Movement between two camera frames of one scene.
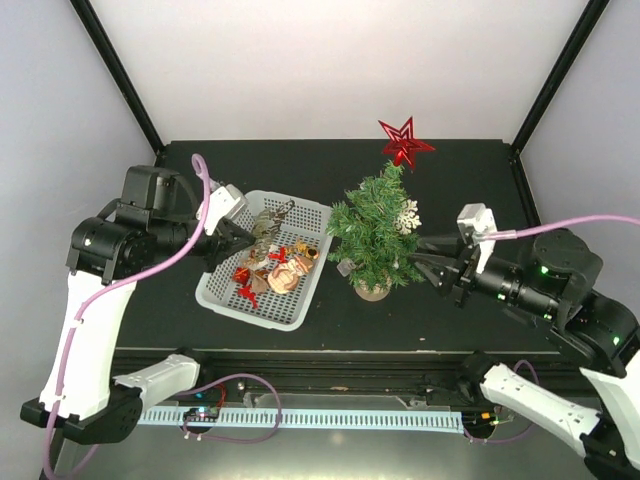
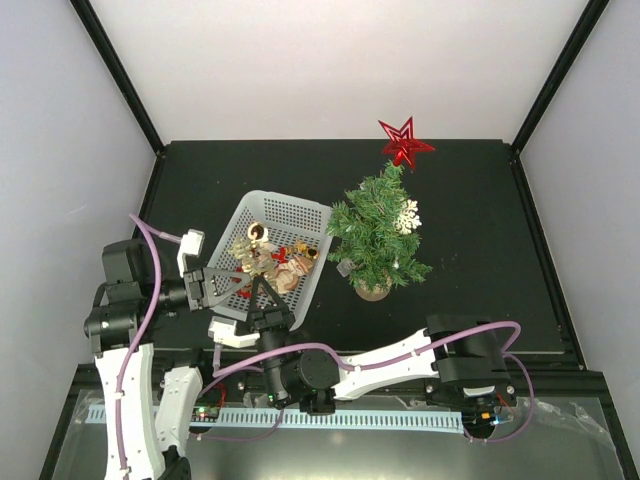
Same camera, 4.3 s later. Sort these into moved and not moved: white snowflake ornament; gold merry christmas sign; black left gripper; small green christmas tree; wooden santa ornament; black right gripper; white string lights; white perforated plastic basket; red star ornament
Moved: black right gripper; gold merry christmas sign; black left gripper
Not moved: red star ornament; white snowflake ornament; small green christmas tree; wooden santa ornament; white perforated plastic basket; white string lights
